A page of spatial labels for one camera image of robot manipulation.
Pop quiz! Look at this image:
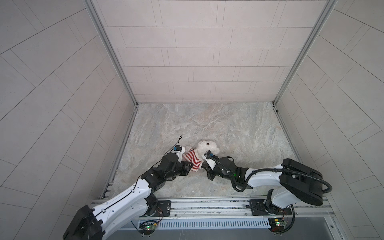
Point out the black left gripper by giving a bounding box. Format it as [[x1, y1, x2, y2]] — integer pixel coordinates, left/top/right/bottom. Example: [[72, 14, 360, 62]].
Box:
[[162, 161, 194, 181]]

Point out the red white striped shirt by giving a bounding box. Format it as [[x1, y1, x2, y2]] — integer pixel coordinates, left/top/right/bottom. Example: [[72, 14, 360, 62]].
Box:
[[183, 149, 203, 172]]

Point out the white plush teddy bear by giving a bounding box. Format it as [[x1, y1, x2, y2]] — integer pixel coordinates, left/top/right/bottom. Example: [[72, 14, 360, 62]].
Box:
[[185, 141, 220, 163]]

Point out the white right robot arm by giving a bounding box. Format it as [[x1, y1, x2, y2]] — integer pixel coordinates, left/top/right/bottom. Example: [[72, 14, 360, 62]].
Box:
[[202, 154, 332, 215]]

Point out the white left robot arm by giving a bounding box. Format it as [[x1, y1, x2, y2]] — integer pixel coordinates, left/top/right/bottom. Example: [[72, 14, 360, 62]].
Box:
[[63, 153, 193, 240]]

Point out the left green circuit board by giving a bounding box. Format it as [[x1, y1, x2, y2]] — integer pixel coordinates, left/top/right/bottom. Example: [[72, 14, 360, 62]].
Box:
[[139, 220, 159, 236]]

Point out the green circuit board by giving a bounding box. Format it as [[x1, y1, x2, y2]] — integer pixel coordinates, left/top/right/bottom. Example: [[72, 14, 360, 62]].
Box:
[[268, 218, 287, 233], [139, 220, 159, 236]]

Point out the right green circuit board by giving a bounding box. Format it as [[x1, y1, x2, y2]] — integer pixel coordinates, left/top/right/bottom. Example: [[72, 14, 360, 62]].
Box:
[[268, 218, 287, 233]]

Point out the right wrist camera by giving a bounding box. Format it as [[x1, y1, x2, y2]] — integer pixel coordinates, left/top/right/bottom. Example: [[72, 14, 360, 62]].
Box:
[[203, 151, 218, 170]]

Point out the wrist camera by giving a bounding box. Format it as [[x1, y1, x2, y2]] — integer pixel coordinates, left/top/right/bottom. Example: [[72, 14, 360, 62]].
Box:
[[174, 145, 185, 163], [203, 151, 218, 170]]

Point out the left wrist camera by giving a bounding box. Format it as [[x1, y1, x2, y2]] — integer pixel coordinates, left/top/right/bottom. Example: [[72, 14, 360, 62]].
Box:
[[174, 145, 185, 163]]

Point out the black corrugated cable conduit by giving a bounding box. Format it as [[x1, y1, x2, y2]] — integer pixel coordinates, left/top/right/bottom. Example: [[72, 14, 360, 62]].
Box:
[[205, 151, 333, 194]]

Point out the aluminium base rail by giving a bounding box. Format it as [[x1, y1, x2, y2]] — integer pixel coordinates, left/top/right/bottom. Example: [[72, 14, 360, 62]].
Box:
[[89, 196, 335, 232]]

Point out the aluminium corner post left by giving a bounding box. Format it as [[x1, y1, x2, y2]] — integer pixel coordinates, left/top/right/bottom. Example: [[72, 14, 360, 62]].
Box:
[[84, 0, 139, 108]]

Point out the aluminium corner post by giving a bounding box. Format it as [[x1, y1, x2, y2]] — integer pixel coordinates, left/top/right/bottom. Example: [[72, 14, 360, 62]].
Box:
[[273, 0, 338, 108], [84, 0, 139, 108]]

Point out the aluminium corner post right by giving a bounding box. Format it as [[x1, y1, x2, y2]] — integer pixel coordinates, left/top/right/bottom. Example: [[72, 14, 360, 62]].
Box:
[[273, 0, 338, 108]]

